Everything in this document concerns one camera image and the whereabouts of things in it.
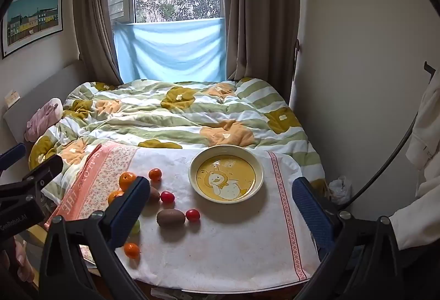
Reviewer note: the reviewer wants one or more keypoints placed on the small wall label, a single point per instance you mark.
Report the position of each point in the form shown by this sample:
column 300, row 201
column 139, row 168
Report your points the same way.
column 12, row 97

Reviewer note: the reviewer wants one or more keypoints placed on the grey-brown curtain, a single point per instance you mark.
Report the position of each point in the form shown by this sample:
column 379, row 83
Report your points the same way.
column 257, row 11
column 92, row 11

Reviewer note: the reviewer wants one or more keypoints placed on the brown kiwi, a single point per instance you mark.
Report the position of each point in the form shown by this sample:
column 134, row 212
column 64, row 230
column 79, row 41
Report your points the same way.
column 171, row 217
column 153, row 195

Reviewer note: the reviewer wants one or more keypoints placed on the red cherry tomato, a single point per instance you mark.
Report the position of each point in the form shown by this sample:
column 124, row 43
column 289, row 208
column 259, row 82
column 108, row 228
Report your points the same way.
column 193, row 214
column 167, row 197

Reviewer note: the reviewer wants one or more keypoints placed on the light blue cloth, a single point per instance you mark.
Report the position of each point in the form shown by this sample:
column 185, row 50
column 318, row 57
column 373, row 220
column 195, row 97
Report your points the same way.
column 168, row 49

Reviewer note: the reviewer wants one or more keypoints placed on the duck print bowl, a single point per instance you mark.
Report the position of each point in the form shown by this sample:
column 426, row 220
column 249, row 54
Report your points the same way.
column 227, row 176

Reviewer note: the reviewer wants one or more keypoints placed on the grey headboard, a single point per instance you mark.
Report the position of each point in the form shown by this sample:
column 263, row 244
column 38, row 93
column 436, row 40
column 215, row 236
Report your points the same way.
column 41, row 87

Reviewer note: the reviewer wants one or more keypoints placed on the green round fruit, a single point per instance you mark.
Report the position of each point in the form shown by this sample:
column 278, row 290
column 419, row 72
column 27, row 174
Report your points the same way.
column 136, row 227

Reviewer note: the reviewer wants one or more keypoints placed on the white hanging garment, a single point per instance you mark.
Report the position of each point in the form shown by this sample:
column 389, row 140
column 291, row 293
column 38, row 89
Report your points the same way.
column 426, row 135

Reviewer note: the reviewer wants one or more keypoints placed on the floral striped quilt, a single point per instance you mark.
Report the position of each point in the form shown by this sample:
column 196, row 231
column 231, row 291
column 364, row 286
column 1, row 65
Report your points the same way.
column 172, row 114

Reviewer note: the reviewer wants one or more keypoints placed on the white towel with pink border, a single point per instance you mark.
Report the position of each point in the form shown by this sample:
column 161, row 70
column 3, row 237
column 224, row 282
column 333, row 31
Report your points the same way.
column 223, row 234

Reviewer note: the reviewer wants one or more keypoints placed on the mandarin orange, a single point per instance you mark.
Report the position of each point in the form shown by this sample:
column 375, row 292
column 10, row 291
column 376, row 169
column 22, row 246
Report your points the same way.
column 128, row 180
column 155, row 174
column 115, row 197
column 131, row 249

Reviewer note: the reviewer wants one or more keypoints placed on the framed wall picture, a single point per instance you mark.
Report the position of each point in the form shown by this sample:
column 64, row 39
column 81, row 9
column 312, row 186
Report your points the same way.
column 31, row 18

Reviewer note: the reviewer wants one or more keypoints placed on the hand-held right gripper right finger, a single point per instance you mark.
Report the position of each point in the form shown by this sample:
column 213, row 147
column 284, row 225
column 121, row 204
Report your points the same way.
column 311, row 207

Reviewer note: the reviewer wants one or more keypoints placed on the person's left hand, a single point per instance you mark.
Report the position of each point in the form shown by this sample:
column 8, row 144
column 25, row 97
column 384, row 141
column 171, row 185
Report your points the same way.
column 24, row 260

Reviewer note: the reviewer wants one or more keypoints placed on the black wall hook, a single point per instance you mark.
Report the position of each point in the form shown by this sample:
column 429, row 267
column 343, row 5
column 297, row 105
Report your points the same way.
column 429, row 69

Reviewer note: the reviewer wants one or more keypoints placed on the white plastic bag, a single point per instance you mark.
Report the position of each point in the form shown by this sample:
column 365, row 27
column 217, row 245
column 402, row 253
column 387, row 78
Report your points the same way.
column 340, row 188

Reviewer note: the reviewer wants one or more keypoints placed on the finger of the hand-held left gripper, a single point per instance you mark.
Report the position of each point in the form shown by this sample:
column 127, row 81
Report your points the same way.
column 34, row 176
column 12, row 157

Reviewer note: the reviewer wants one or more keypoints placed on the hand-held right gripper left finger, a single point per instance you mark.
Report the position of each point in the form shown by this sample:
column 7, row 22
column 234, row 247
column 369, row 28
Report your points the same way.
column 132, row 205

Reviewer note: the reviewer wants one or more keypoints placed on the pink plush toy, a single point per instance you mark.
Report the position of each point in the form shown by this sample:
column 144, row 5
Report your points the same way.
column 44, row 114

